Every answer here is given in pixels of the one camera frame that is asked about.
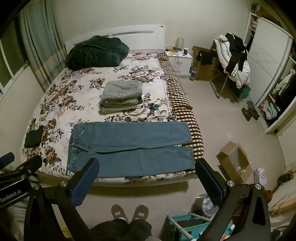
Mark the white hanging garment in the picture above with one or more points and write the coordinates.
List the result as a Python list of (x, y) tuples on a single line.
[(283, 83)]

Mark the chair with piled clothes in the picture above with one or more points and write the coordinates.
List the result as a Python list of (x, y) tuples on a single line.
[(242, 76)]

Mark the plastic bottle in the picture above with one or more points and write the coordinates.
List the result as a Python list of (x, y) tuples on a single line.
[(193, 73)]

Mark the teal storage rack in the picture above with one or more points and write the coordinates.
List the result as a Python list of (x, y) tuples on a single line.
[(185, 228)]

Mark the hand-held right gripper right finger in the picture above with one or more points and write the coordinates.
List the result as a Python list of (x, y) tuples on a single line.
[(209, 183)]

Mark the grey slipper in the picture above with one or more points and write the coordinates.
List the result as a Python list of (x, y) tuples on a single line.
[(119, 212), (140, 212)]

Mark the brown cardboard box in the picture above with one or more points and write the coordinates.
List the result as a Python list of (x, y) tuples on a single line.
[(205, 71)]

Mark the beige folded pants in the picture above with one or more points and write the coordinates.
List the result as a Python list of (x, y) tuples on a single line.
[(111, 109)]

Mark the black folded cloth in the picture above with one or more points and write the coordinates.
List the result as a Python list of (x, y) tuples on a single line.
[(34, 138)]

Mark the dark green quilt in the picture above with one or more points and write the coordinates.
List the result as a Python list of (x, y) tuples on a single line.
[(97, 53)]

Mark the grey fleece folded pants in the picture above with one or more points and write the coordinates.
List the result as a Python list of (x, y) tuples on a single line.
[(122, 91)]

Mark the metal folding chair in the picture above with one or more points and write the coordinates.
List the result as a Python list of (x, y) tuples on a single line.
[(217, 90)]

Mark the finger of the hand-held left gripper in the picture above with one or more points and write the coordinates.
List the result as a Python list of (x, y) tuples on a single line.
[(30, 163), (8, 158)]

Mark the beige table lamp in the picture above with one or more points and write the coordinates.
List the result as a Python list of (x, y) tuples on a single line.
[(179, 42)]

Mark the open cardboard box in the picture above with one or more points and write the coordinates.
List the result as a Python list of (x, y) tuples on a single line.
[(240, 169)]

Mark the green storage box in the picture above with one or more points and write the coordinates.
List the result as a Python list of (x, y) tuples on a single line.
[(244, 91)]

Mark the white wardrobe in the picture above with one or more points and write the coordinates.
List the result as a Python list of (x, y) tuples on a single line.
[(266, 58)]

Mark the pair of dark slippers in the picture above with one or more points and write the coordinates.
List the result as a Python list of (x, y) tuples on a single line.
[(251, 111)]

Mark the grey striped curtain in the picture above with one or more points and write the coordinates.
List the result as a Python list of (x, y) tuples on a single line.
[(41, 46)]

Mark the dark cup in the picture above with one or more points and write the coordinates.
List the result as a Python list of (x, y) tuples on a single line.
[(185, 51)]

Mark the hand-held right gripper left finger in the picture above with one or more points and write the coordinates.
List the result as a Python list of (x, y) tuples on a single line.
[(85, 183)]

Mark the teal folded clothes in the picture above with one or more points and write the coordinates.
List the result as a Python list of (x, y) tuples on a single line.
[(272, 111)]

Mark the person's legs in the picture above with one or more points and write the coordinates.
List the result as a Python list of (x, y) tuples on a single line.
[(120, 230)]

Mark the black striped clothes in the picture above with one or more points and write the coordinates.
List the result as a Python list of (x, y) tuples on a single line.
[(235, 53)]

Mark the brown checked bed sheet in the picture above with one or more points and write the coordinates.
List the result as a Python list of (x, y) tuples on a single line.
[(178, 97)]

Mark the pink packet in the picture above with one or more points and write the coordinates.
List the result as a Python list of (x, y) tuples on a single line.
[(260, 176)]

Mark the black garment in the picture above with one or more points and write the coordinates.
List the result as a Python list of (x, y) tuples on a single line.
[(207, 58)]

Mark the grey round fan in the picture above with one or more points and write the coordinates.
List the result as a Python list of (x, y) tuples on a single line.
[(207, 207)]

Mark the blue denim pants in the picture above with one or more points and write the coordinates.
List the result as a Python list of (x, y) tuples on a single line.
[(129, 136)]

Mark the white framed window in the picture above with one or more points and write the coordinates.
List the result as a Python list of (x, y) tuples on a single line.
[(11, 62)]

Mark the white nightstand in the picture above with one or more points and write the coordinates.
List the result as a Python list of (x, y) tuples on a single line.
[(182, 64)]

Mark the pink folded cloth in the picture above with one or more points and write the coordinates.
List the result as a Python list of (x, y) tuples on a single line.
[(254, 24)]

